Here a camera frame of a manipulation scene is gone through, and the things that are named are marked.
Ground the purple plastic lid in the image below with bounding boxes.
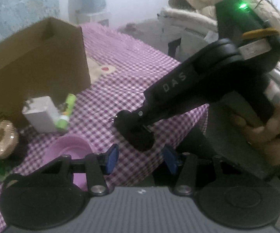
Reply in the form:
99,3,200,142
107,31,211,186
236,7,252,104
43,135,96,191

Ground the green lip balm tube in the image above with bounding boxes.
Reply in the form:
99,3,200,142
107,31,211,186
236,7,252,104
56,94,77,131

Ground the white power adapter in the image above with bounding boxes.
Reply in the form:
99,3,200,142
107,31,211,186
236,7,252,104
22,96,60,133

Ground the gold lid cosmetic jar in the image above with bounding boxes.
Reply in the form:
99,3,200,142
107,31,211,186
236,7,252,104
0,120,19,159

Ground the person's right hand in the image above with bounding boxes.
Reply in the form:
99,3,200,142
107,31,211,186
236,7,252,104
231,102,280,166

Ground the purple checkered tablecloth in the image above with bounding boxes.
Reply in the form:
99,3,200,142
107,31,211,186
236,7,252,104
0,22,210,233

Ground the beige jacket pile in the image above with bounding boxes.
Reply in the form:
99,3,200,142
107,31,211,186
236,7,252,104
158,0,280,60

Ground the large cardboard box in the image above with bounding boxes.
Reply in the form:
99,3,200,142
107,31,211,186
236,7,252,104
0,17,90,128

